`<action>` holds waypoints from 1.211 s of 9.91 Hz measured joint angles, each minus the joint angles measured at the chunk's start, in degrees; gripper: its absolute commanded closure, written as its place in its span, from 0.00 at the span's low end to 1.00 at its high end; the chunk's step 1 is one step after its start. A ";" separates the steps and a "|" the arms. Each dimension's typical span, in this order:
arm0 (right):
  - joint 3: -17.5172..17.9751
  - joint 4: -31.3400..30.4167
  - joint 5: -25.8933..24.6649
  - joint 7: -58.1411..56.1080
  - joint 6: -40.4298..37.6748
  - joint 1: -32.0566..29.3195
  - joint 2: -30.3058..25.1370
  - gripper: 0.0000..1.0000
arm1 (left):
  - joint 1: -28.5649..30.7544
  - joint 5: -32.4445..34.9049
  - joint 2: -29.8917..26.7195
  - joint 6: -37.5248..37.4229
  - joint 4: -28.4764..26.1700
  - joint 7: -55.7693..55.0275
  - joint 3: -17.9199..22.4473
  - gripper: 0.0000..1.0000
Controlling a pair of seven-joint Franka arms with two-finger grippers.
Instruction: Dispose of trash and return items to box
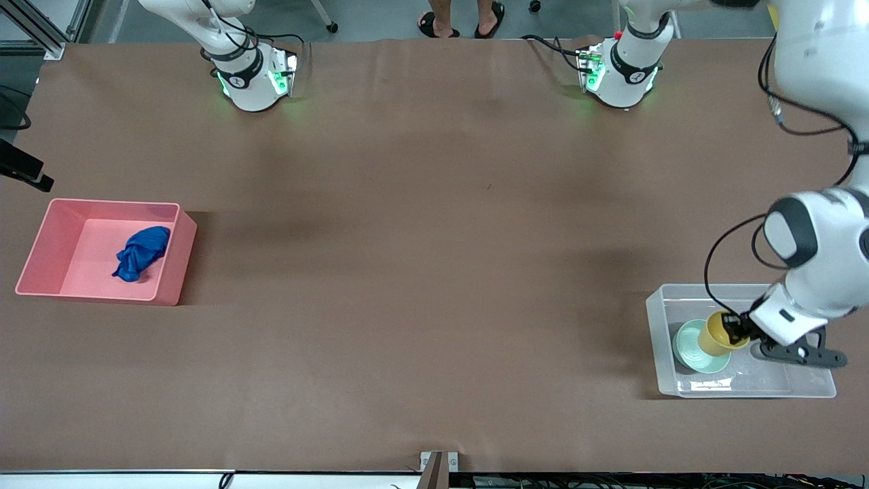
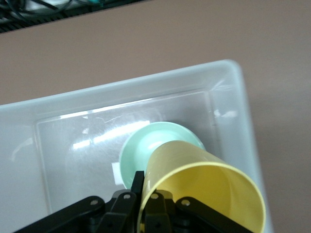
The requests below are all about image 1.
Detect aluminium frame profile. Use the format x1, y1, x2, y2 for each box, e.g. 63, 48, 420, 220
0, 0, 103, 60

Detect yellow cup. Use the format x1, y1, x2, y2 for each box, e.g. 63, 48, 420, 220
697, 311, 752, 358

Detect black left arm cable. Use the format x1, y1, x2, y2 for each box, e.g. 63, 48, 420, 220
704, 31, 869, 321

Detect blue cloth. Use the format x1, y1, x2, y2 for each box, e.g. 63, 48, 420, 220
112, 226, 171, 283

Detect pink plastic bin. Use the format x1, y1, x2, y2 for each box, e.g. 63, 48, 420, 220
15, 198, 198, 306

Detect brown paper table cover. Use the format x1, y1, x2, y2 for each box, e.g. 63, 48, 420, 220
0, 35, 869, 474

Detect black left base cable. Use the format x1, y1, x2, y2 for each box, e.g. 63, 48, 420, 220
521, 34, 591, 73

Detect metal bracket with post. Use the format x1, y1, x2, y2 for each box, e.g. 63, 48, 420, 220
420, 451, 460, 489

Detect stand leg with caster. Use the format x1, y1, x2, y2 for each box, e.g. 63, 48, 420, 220
309, 0, 339, 34

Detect mint green bowl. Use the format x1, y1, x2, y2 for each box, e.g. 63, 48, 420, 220
672, 319, 733, 374

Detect clear plastic box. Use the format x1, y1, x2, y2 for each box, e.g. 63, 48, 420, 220
645, 283, 837, 399

